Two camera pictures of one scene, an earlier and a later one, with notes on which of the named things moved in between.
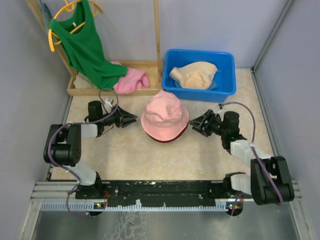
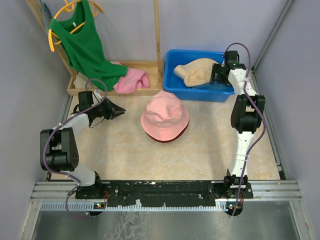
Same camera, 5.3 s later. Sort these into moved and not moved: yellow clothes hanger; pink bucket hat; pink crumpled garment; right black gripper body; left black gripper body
Moved: left black gripper body; right black gripper body
Not moved: pink bucket hat; yellow clothes hanger; pink crumpled garment
